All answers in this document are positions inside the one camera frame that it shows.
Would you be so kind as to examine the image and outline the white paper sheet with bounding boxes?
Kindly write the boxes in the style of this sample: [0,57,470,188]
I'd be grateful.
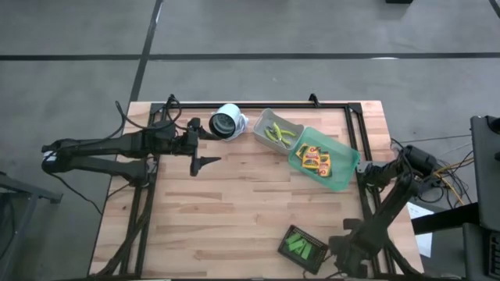
[405,201,434,258]

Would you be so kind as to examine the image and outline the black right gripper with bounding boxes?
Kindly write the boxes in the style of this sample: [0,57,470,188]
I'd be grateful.
[328,218,376,279]

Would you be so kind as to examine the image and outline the black equipment cabinet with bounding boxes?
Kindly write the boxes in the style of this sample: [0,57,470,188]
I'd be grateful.
[411,115,500,281]

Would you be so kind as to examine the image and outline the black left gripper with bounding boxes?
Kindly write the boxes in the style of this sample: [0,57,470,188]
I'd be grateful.
[170,116,223,177]

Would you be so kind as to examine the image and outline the black aluminium table frame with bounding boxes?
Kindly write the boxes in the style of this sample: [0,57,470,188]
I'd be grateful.
[91,93,425,281]

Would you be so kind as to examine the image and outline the grey metal stand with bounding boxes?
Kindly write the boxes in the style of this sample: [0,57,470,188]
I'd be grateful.
[0,171,63,281]

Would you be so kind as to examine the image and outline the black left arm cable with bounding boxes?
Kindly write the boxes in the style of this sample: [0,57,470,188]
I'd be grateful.
[112,94,183,132]

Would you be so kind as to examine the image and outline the large green-handled pliers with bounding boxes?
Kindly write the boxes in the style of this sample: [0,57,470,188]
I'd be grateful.
[272,122,297,148]

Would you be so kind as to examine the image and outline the black floor cable bundle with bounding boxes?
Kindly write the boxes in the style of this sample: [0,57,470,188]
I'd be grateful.
[390,134,476,206]

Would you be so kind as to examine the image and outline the black mesh basket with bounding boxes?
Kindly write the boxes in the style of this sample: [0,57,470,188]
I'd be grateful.
[277,224,330,276]

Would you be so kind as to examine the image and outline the teal translucent plastic bin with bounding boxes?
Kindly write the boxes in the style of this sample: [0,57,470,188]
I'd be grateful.
[287,126,362,193]

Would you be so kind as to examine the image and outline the yellow floor cable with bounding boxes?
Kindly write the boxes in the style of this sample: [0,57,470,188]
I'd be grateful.
[433,155,476,206]

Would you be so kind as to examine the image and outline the white plastic bin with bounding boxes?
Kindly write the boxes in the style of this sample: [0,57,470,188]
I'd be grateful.
[252,108,305,156]

